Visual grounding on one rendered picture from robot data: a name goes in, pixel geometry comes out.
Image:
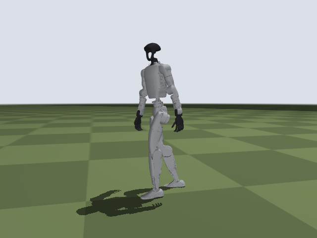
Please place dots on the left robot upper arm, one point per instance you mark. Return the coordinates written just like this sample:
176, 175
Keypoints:
165, 69

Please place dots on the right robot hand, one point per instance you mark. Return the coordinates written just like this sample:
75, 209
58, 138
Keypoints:
137, 121

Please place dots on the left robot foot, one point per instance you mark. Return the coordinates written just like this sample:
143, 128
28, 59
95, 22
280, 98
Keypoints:
151, 194

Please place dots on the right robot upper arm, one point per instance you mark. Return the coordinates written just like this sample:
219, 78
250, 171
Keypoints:
143, 92

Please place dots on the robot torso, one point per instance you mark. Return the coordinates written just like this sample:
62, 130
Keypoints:
156, 86

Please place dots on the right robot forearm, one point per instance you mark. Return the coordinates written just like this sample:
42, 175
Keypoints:
141, 106

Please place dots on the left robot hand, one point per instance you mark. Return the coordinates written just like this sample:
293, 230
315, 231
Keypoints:
178, 122

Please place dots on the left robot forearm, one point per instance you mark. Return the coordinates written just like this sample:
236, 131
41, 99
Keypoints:
175, 100

